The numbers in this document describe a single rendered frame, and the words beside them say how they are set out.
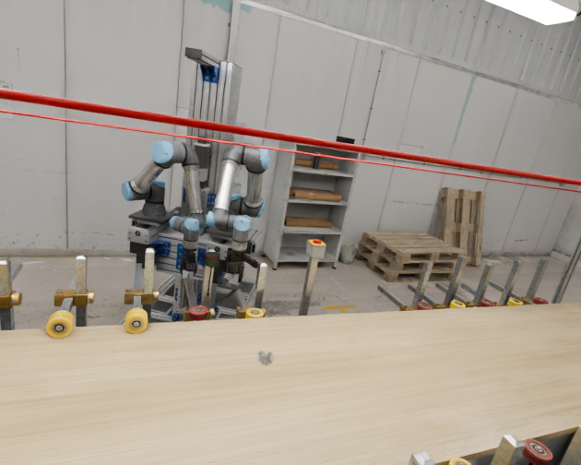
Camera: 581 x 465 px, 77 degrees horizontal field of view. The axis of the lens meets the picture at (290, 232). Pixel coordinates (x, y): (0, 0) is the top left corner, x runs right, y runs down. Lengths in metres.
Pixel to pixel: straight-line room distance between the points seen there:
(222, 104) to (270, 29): 2.18
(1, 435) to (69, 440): 0.16
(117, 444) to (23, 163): 3.48
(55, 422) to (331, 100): 4.25
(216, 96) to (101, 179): 2.14
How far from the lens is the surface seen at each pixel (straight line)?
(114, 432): 1.20
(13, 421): 1.29
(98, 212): 4.37
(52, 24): 4.24
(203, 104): 2.46
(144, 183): 2.27
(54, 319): 1.53
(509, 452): 1.13
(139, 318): 1.52
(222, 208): 1.84
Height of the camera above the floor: 1.76
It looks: 17 degrees down
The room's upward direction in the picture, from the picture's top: 10 degrees clockwise
